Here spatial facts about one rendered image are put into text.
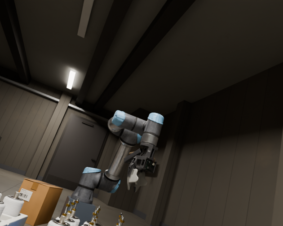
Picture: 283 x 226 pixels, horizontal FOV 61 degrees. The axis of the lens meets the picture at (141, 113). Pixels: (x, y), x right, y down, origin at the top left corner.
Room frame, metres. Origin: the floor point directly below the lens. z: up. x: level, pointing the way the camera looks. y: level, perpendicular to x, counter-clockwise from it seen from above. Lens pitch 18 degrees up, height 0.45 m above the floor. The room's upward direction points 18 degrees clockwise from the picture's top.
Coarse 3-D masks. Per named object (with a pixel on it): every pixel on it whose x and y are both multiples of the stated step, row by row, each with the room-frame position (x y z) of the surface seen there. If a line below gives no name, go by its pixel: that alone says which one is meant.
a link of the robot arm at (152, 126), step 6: (150, 114) 1.07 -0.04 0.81; (156, 114) 1.05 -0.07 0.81; (150, 120) 1.06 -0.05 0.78; (156, 120) 1.05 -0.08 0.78; (162, 120) 1.06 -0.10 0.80; (144, 126) 1.11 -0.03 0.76; (150, 126) 1.05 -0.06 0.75; (156, 126) 1.05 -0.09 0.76; (144, 132) 1.07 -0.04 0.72; (150, 132) 1.05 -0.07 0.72; (156, 132) 1.05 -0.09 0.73
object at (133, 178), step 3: (132, 171) 1.07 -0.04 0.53; (135, 171) 1.07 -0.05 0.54; (132, 174) 1.08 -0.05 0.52; (135, 174) 1.06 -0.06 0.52; (129, 177) 1.07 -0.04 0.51; (132, 177) 1.07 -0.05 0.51; (135, 177) 1.06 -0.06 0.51; (129, 180) 1.07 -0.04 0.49; (132, 180) 1.06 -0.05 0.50; (135, 180) 1.05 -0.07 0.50; (129, 183) 1.08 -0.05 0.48; (129, 186) 1.08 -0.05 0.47; (129, 189) 1.08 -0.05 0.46
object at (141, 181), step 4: (140, 172) 1.11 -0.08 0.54; (144, 172) 1.10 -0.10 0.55; (140, 176) 1.11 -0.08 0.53; (144, 176) 1.09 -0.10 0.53; (140, 180) 1.11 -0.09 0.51; (144, 180) 1.09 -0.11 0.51; (136, 184) 1.11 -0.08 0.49; (140, 184) 1.11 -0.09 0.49; (144, 184) 1.09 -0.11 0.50; (136, 188) 1.11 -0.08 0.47
